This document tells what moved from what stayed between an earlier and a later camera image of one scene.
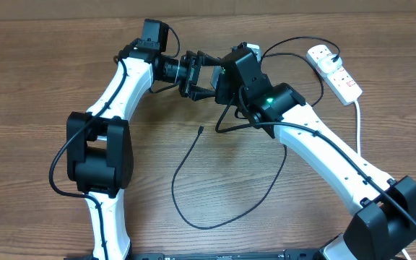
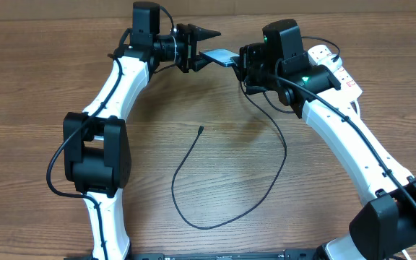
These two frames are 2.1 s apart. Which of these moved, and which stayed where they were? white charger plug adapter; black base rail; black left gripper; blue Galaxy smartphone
Moved: black left gripper; blue Galaxy smartphone
Stayed: black base rail; white charger plug adapter
